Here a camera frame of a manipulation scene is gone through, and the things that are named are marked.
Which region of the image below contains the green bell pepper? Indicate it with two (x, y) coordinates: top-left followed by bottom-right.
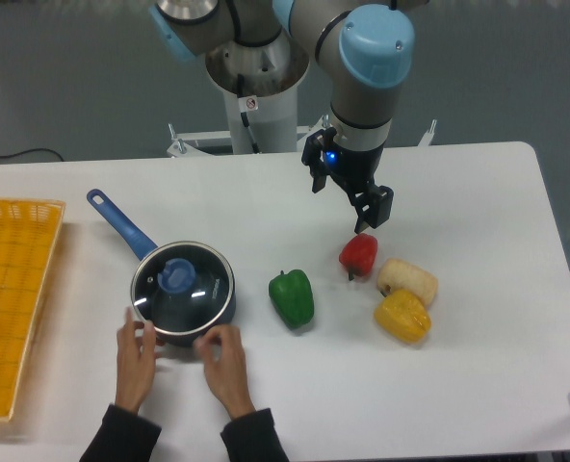
(268, 269), (315, 329)

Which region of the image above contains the yellow bell pepper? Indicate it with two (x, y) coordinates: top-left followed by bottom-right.
(374, 289), (431, 344)

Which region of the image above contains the white bracket behind table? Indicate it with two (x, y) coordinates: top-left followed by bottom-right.
(418, 118), (437, 146)

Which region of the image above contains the yellow wicker basket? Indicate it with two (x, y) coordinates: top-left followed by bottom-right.
(0, 197), (65, 422)

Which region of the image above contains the black floor cable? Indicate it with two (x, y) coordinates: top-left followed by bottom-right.
(0, 147), (65, 162)

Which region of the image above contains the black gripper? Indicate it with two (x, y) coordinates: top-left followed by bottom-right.
(301, 128), (394, 234)

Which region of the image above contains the beige bread loaf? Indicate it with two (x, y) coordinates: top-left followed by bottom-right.
(376, 258), (438, 307)

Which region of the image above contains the left forearm dark sleeve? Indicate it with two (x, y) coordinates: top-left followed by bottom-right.
(80, 404), (162, 462)

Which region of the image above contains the blue saucepan with handle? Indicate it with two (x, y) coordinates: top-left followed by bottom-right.
(86, 188), (238, 348)

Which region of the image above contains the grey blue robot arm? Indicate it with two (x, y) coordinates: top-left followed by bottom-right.
(150, 1), (415, 231)

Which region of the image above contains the person right hand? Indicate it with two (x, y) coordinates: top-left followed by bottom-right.
(194, 324), (255, 420)

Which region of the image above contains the person left hand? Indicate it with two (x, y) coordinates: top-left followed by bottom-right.
(114, 307), (164, 415)

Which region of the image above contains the right forearm dark sleeve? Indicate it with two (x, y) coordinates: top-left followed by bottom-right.
(220, 408), (289, 462)

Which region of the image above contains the red bell pepper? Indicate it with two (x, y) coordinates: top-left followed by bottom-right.
(339, 233), (378, 281)

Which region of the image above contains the glass lid blue knob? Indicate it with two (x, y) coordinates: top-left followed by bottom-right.
(129, 241), (234, 334)

